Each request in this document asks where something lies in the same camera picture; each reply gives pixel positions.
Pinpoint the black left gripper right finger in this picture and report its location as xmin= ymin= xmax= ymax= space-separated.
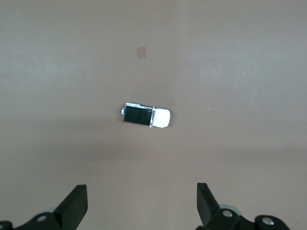
xmin=196 ymin=182 xmax=292 ymax=230

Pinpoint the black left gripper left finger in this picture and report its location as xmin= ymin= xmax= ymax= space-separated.
xmin=0 ymin=184 xmax=88 ymax=230

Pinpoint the white jeep toy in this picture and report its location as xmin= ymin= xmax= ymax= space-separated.
xmin=119 ymin=102 xmax=171 ymax=129

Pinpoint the brown tape patch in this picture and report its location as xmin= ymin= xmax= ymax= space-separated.
xmin=135 ymin=46 xmax=147 ymax=59

